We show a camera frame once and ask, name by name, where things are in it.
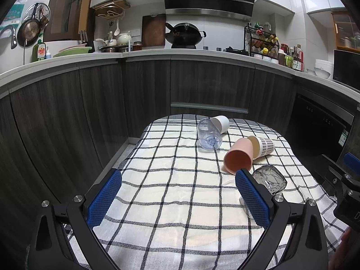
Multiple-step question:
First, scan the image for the hanging frying pan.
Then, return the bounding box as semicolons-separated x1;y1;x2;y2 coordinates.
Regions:
17;3;40;47

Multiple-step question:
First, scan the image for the white teapot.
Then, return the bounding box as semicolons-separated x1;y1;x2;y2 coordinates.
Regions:
116;32;133;46

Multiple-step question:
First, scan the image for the wooden glass door cabinet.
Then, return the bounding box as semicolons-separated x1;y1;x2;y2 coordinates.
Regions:
331;11;360;54

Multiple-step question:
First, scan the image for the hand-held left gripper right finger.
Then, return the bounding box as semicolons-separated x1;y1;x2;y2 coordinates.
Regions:
235;168;329;270

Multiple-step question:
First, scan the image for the green wall poster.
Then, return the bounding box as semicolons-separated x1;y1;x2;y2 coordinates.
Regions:
5;1;25;25

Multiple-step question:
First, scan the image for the brown wooden cutting board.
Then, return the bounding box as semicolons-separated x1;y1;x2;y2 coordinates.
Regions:
142;13;167;47

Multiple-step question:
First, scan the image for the black checked white cloth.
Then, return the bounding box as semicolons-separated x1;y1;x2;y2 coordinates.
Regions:
63;114;349;270

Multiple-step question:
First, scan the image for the black wok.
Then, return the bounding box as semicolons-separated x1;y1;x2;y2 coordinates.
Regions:
165;22;207;47

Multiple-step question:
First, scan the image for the white cup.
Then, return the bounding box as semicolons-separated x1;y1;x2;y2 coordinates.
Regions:
210;115;230;135

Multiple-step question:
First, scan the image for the green dish soap bottle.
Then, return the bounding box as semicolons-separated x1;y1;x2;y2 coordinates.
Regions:
31;33;47;63

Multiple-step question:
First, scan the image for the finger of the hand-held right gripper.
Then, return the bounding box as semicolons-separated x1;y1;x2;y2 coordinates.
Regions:
343;152;360;176
321;154;353;196

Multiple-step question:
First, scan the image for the metal faucet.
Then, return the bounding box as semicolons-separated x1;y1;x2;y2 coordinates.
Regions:
0;24;18;49

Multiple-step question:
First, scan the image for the checked pattern paper cup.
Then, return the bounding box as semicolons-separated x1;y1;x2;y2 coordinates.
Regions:
247;135;275;161

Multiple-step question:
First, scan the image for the pink plastic cup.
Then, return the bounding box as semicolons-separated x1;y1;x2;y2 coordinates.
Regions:
224;138;254;175

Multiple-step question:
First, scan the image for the black microwave oven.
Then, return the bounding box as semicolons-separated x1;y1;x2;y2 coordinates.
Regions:
333;49;360;91

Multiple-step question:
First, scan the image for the clear bluish plastic cup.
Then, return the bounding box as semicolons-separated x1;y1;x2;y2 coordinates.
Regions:
197;118;223;152

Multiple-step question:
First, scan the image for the black spice rack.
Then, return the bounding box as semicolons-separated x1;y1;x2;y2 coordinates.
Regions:
244;22;281;59

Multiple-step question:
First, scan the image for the group of sauce bottles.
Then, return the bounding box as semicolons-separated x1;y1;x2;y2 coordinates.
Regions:
278;43;305;72

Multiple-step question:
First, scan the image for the wall shelf with boards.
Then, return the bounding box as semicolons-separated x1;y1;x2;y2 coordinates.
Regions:
93;0;131;19

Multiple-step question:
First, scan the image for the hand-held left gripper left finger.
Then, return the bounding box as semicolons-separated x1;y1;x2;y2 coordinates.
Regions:
28;169;122;270

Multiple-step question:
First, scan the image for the person's right hand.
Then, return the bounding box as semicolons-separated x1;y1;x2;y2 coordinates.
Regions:
328;226;360;270

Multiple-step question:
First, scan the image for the round perforated metal tray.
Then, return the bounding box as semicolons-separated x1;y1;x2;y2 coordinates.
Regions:
25;2;51;30

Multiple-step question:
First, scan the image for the black built-in dishwasher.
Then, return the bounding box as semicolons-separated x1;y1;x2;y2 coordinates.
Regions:
286;87;355;159

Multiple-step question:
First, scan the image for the clear faceted glass cup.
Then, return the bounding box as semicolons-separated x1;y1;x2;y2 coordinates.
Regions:
239;165;288;220

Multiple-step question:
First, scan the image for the green dish drainer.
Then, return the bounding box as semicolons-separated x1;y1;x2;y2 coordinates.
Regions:
53;46;93;58

